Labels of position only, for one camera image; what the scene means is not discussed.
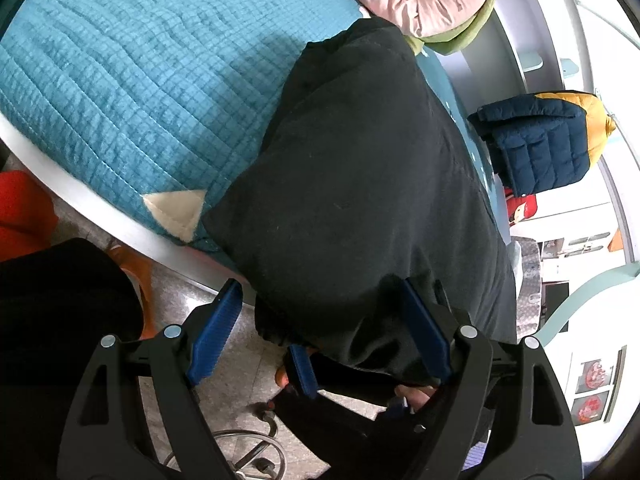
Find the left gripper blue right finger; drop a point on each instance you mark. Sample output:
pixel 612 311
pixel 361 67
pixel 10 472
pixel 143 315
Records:
pixel 429 319

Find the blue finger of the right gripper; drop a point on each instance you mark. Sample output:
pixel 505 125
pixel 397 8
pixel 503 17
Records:
pixel 300 372

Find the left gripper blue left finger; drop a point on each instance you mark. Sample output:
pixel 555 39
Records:
pixel 208 328

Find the black garment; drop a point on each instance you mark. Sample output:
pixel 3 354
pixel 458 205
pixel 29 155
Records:
pixel 363 181

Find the red box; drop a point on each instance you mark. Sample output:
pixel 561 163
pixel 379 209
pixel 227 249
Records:
pixel 519 208

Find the red garment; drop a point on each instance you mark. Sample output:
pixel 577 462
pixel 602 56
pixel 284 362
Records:
pixel 27 216

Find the navy yellow puffer jacket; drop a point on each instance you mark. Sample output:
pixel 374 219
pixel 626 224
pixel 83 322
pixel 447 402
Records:
pixel 545 140

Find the teal quilted bedspread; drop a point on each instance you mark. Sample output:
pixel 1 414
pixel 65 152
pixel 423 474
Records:
pixel 159 105

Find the white bed frame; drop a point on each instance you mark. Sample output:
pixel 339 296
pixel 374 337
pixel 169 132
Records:
pixel 189 263

